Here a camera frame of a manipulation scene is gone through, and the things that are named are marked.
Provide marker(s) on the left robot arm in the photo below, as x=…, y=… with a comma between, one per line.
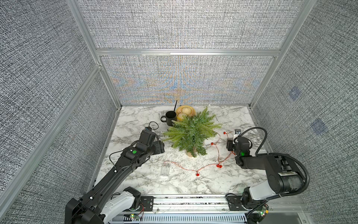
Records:
x=97, y=206

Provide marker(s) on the black ceramic mug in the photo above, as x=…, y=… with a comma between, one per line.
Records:
x=169, y=118

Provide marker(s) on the yellow bamboo steamer basket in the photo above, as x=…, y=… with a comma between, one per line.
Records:
x=184, y=111

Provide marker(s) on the clear battery box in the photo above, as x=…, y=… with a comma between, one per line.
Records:
x=165, y=170

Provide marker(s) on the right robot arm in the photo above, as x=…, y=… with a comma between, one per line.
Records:
x=286, y=175

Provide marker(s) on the red string lights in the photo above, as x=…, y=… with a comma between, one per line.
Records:
x=214, y=161

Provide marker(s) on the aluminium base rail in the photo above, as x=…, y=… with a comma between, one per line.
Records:
x=213, y=209

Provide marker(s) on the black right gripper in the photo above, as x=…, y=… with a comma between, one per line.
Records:
x=229, y=144

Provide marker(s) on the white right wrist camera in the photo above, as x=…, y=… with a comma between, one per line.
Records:
x=237, y=133

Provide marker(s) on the small green christmas tree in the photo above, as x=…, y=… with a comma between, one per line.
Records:
x=190, y=134

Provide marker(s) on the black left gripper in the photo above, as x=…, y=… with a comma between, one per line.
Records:
x=159, y=146

